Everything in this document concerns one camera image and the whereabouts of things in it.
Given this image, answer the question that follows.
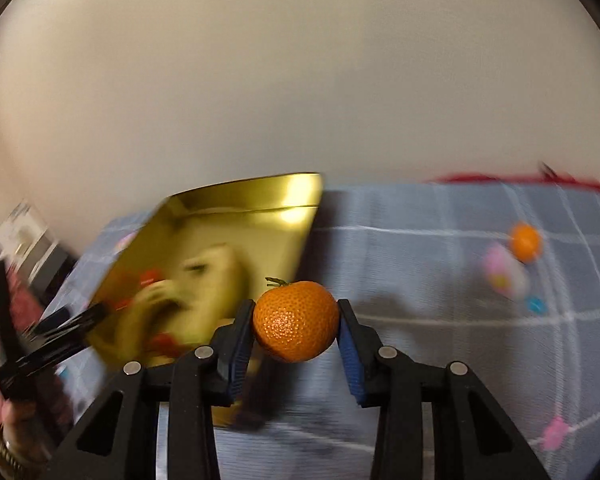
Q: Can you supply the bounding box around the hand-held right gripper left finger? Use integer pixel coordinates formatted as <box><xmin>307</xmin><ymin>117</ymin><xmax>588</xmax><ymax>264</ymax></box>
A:
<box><xmin>45</xmin><ymin>300</ymin><xmax>257</xmax><ymax>480</ymax></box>

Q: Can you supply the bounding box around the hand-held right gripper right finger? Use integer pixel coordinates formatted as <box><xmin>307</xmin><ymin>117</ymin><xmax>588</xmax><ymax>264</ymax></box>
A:
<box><xmin>336</xmin><ymin>299</ymin><xmax>551</xmax><ymax>480</ymax></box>

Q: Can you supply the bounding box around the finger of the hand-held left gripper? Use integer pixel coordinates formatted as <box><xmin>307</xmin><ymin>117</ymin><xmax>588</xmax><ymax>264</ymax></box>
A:
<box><xmin>32</xmin><ymin>304</ymin><xmax>108</xmax><ymax>348</ymax></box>
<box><xmin>30</xmin><ymin>308</ymin><xmax>72</xmax><ymax>336</ymax></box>

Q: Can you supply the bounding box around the orange mandarin with stem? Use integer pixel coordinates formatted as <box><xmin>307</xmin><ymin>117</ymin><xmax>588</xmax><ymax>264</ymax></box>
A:
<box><xmin>252</xmin><ymin>276</ymin><xmax>341</xmax><ymax>363</ymax></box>

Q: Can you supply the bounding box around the yellow banana with brown patch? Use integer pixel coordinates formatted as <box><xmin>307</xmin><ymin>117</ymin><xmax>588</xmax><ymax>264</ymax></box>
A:
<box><xmin>180</xmin><ymin>244</ymin><xmax>251</xmax><ymax>341</ymax></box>

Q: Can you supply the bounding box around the gold metal tin box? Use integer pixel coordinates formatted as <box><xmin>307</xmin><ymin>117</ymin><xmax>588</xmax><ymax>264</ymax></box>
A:
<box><xmin>87</xmin><ymin>172</ymin><xmax>326</xmax><ymax>431</ymax></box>

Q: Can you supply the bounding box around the person's left hand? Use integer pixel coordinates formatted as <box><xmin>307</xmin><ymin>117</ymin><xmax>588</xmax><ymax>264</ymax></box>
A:
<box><xmin>0</xmin><ymin>400</ymin><xmax>56</xmax><ymax>466</ymax></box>

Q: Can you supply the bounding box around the grey cabinet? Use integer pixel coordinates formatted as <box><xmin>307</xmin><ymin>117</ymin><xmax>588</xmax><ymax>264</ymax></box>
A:
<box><xmin>25</xmin><ymin>230</ymin><xmax>78</xmax><ymax>291</ymax></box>

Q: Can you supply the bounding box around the blue checked printed blanket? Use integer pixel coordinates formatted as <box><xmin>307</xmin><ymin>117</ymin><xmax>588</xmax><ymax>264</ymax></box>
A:
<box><xmin>45</xmin><ymin>180</ymin><xmax>600</xmax><ymax>480</ymax></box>

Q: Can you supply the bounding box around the wrist watch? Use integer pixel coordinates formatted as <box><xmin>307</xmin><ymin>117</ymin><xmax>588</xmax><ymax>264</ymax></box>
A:
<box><xmin>0</xmin><ymin>425</ymin><xmax>26</xmax><ymax>473</ymax></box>

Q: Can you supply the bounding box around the red cloth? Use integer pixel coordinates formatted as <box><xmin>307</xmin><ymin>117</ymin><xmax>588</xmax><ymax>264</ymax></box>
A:
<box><xmin>425</xmin><ymin>170</ymin><xmax>600</xmax><ymax>191</ymax></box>

